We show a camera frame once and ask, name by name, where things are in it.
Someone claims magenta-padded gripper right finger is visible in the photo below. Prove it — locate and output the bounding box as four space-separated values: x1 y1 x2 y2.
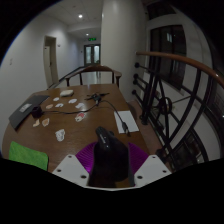
128 142 173 188

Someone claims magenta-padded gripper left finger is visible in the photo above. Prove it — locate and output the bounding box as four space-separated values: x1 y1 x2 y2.
51 141 99 188

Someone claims black vertical computer mouse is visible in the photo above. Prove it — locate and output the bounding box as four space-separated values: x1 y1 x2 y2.
87 125 131 188

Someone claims green mouse pad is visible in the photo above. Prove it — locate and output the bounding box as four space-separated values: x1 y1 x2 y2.
8 140 49 172

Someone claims large white sticker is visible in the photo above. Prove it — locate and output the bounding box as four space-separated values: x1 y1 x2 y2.
54 128 66 142

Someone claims orange and white sticker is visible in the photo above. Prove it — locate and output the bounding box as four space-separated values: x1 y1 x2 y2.
41 117 51 128

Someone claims red and white sticker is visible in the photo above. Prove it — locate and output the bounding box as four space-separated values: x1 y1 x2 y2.
74 112 87 123

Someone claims white paper sheet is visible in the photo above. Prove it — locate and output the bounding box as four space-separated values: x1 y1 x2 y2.
113 110 140 134

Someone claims small black cup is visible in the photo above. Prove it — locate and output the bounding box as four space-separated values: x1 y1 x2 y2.
30 105 44 119

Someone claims black closed laptop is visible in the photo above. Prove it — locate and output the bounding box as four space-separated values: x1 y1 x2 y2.
8 94 50 131

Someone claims small white box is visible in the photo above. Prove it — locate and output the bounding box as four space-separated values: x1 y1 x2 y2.
59 89 74 98

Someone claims wooden armchair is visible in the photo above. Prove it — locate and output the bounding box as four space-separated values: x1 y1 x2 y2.
64 64 123 88

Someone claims white side door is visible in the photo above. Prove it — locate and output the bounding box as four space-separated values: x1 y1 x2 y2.
43 35 59 88

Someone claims black railing with wooden handrail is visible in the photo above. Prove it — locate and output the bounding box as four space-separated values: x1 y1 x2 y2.
131 50 224 171

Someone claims dark framed window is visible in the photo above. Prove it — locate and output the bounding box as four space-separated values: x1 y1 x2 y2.
148 24 188 91

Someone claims glass double door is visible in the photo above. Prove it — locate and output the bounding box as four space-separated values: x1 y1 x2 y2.
83 44 102 66

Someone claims black cable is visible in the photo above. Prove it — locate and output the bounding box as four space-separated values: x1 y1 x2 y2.
41 96 132 136

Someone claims black cable hub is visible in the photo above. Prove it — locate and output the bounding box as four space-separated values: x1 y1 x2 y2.
84 92 110 103

